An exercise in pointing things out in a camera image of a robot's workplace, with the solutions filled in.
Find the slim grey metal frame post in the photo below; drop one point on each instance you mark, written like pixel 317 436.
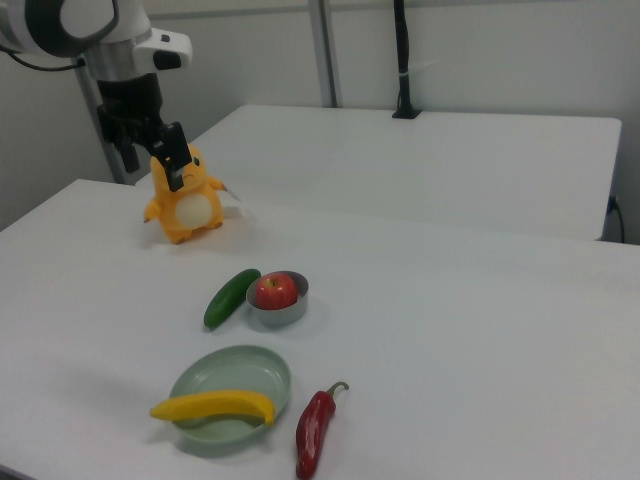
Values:
pixel 90 100

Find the red apple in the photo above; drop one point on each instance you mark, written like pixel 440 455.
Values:
pixel 276 291

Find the black clamped pole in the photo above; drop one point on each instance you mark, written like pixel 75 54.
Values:
pixel 402 55

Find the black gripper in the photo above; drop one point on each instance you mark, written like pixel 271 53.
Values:
pixel 130 105

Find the wide grey metal frame post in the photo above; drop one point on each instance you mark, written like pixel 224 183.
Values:
pixel 327 55

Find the green cucumber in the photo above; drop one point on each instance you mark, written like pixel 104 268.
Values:
pixel 227 300

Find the green plastic plate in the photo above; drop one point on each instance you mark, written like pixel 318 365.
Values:
pixel 235 370

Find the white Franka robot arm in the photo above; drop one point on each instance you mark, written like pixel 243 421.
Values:
pixel 120 50

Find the orange plush toy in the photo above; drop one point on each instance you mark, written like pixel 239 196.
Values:
pixel 187 210

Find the yellow banana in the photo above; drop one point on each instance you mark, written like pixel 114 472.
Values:
pixel 215 402

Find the round metal bowl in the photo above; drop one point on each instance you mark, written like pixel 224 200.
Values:
pixel 280 317

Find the red chili pepper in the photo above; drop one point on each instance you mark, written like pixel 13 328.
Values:
pixel 312 435

